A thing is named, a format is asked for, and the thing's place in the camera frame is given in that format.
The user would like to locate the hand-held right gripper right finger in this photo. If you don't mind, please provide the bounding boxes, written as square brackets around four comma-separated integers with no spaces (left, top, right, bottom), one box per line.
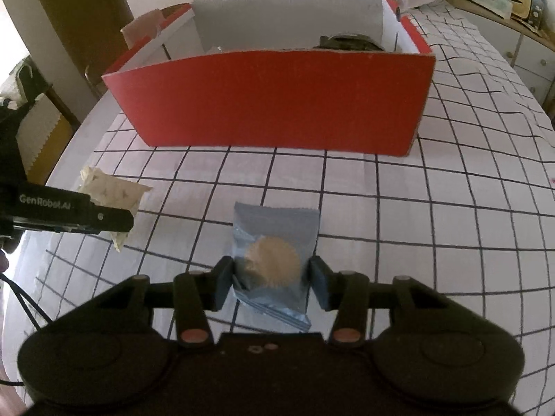
[308,255,452,347]

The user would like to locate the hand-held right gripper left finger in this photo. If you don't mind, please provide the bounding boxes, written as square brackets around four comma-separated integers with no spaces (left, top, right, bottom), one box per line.
[93,255,237,347]

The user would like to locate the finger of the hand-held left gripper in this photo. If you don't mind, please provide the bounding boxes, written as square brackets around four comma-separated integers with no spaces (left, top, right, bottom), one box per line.
[89,201,135,232]

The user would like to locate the white snack packet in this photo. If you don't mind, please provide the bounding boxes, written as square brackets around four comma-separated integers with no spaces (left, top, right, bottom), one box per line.
[78,165,153,253]

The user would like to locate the blue-grey cookie packet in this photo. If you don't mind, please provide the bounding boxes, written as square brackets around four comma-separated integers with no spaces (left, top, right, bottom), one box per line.
[230,201,322,330]

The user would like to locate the red cardboard box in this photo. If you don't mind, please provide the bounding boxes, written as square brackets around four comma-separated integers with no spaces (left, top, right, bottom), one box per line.
[101,0,436,159]

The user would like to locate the dark navy snack packet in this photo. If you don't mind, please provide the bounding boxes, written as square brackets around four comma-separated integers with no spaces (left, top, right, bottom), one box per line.
[318,32,384,51]

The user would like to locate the white lace cloth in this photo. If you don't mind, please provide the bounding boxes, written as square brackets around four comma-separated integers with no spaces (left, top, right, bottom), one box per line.
[19,95,61,174]

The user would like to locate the pink towel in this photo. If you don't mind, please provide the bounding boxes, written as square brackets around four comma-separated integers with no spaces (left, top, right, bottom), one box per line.
[120,9,163,48]

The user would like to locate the wooden door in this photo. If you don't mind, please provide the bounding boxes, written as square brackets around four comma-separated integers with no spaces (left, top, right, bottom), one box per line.
[26,0,131,109]

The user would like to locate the wooden chair with towel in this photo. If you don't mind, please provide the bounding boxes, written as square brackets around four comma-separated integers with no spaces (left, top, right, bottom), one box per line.
[84,3,191,96]

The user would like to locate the white wooden cabinet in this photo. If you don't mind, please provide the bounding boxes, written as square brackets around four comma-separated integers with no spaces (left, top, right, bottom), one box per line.
[434,0,555,109]

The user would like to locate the yellow and blue box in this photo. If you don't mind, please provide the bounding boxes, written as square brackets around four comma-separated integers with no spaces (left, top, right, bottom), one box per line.
[498,0,547,31]

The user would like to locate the black cable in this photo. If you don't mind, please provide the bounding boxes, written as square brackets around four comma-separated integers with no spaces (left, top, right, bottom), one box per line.
[0,269,57,386]

